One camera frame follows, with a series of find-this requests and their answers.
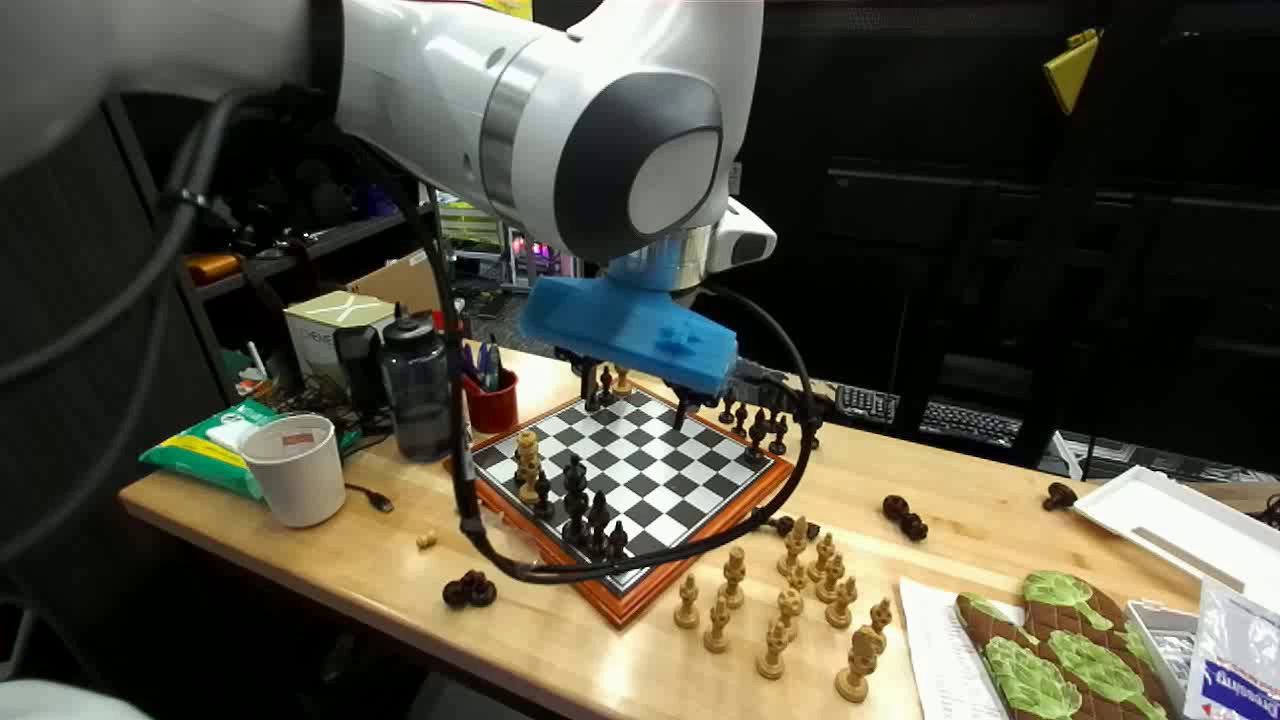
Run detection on white Chemex box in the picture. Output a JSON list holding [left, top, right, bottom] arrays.
[[285, 293, 398, 391]]

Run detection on white paper cup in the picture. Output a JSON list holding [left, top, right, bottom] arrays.
[[242, 411, 350, 528]]

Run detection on light chess king on board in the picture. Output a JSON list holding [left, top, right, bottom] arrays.
[[516, 429, 550, 506]]

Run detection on light brown chess piece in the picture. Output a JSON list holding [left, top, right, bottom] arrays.
[[835, 627, 880, 702]]

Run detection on tall dark chess piece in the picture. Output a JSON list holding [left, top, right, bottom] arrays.
[[565, 451, 590, 543]]

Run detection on dark chess piece far right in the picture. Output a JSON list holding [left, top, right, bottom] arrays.
[[1041, 483, 1075, 510]]

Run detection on light brown pawn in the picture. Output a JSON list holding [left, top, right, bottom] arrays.
[[671, 574, 700, 627]]

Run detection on light brown knight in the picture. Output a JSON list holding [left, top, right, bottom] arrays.
[[755, 620, 787, 679]]

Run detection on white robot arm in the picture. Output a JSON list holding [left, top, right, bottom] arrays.
[[0, 0, 764, 397]]

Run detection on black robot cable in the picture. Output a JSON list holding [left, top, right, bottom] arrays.
[[398, 170, 824, 589]]

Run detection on light brown rook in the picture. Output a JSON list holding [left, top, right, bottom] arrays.
[[824, 574, 857, 627]]

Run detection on dark chess pieces pair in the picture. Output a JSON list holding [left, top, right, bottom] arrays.
[[880, 495, 927, 543]]

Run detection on chess board with red frame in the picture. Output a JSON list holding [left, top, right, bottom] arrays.
[[473, 388, 791, 569]]

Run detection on white paper sheet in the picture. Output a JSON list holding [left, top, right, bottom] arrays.
[[896, 581, 1009, 720]]

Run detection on white plastic tray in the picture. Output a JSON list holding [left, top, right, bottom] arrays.
[[1072, 463, 1280, 606]]

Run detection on green wipes packet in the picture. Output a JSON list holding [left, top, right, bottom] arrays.
[[139, 401, 289, 505]]

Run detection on yellow hanging tag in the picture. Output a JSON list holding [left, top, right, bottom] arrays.
[[1045, 28, 1100, 117]]

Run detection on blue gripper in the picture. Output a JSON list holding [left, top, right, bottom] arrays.
[[520, 275, 739, 397]]

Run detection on dark chess piece lying front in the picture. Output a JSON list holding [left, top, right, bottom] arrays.
[[444, 571, 495, 606]]

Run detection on light brown bishop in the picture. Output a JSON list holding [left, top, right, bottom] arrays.
[[719, 546, 750, 606]]

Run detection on artichoke pattern cloth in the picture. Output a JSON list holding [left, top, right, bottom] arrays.
[[958, 569, 1176, 720]]

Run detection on blue white packet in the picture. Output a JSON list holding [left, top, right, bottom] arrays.
[[1184, 583, 1280, 720]]

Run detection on red pen cup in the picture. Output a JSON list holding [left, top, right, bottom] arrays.
[[466, 341, 516, 430]]

